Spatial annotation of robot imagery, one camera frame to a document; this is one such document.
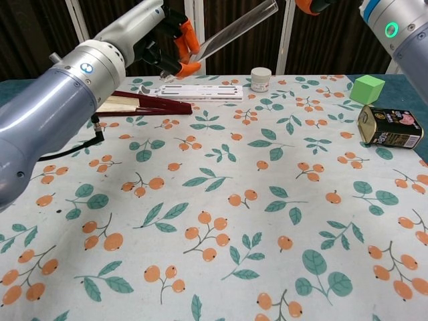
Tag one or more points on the white frame post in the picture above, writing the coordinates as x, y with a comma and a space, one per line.
195, 20
393, 67
286, 40
75, 16

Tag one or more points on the clear glass tube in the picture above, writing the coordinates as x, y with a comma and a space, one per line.
237, 28

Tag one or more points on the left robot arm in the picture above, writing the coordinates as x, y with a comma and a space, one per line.
50, 113

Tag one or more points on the black luncheon meat can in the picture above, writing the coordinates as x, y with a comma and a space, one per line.
391, 128

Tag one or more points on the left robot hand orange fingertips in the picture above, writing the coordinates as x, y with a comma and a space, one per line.
133, 36

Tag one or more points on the white folded laptop stand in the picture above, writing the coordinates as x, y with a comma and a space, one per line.
200, 93

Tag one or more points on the dark red folding fan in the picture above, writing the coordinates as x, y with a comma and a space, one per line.
160, 108

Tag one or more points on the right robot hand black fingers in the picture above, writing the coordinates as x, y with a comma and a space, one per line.
311, 6

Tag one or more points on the small white jar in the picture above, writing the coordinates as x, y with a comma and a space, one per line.
260, 80

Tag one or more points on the floral tablecloth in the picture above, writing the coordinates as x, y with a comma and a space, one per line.
214, 207

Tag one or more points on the green cube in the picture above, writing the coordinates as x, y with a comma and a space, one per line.
366, 88

